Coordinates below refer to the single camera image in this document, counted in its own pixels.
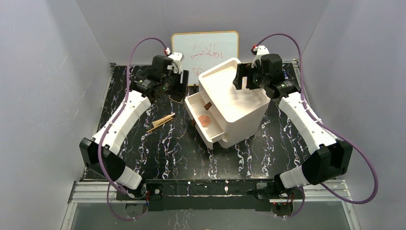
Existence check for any black gold compact case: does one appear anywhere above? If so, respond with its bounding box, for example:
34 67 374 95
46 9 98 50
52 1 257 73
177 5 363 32
169 95 184 104

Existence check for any round pink makeup compact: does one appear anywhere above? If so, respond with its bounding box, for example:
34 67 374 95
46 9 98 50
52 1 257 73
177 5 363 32
198 115 211 127

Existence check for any white drawer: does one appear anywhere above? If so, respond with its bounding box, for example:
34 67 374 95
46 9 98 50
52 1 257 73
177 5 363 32
184 91 225 149

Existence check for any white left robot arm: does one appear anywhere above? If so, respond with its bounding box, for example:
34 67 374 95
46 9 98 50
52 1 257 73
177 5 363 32
79 52 189 190

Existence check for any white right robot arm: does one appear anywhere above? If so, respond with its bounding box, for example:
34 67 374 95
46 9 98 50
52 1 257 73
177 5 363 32
233 54 353 194

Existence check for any white drawer organizer box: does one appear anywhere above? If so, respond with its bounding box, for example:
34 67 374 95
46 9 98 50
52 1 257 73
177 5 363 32
199 57 270 149

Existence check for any brown leather drawer pull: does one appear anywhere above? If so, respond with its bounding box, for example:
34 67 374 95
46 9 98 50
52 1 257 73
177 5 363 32
204 102 212 110

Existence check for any yellow framed whiteboard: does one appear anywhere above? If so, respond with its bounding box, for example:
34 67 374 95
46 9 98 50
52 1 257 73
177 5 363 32
171 31 239 86

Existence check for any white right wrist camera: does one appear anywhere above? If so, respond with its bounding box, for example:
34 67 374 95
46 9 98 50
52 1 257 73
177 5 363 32
251 45 270 62

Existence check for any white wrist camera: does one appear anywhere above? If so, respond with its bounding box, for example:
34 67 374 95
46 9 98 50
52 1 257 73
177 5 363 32
164 47 183 74
251 45 270 62

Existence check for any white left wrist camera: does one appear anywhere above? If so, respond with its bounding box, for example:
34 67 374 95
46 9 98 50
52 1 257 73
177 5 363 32
164 47 183 74

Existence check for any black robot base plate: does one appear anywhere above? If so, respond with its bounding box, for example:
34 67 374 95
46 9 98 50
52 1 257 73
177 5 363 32
116 179 304 217

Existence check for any aluminium rail frame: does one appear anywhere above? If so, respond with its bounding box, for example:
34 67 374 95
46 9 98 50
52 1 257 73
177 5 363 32
61 179 360 230

